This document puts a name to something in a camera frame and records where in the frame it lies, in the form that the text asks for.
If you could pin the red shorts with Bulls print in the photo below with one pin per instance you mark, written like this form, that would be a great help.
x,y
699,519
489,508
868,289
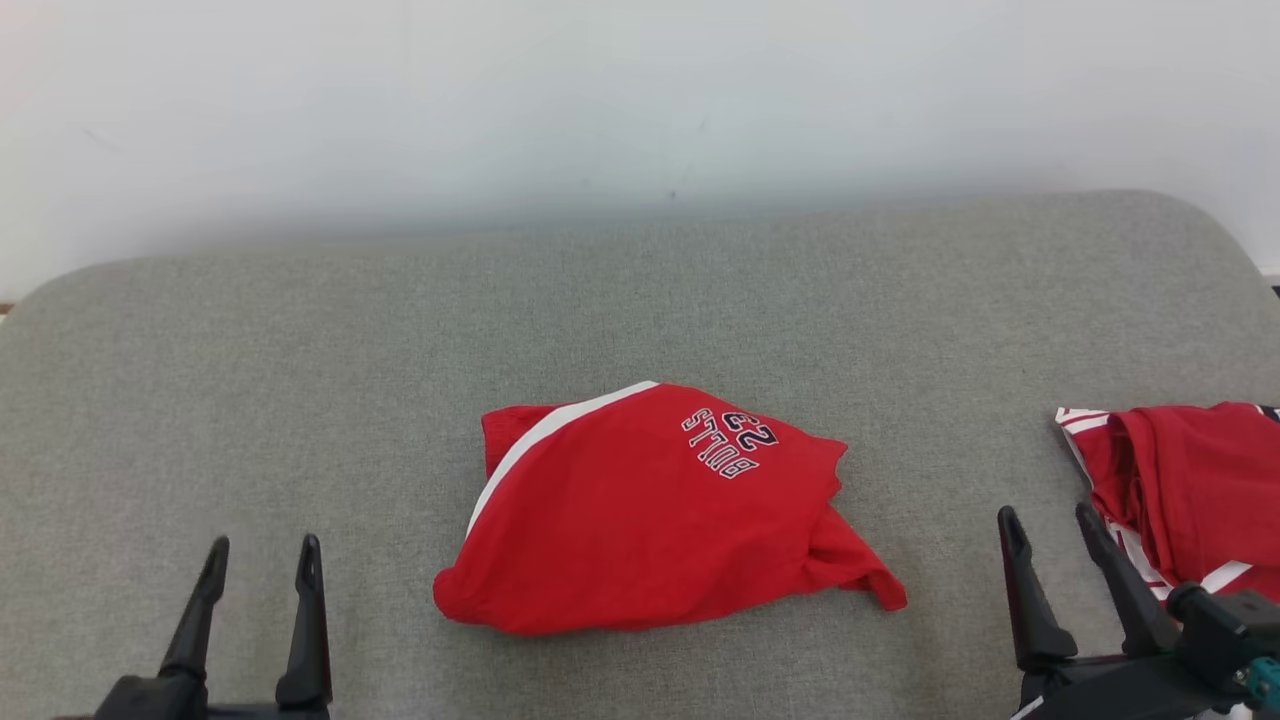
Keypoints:
x,y
640,520

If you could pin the red white striped jersey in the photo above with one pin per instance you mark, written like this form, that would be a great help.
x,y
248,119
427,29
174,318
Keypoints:
x,y
1200,480

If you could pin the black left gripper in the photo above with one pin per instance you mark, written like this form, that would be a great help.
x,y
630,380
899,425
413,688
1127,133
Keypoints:
x,y
150,705

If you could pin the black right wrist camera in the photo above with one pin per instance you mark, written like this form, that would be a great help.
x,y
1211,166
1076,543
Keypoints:
x,y
1230,630

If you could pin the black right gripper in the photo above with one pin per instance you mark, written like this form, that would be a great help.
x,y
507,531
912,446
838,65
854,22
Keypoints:
x,y
1110,690

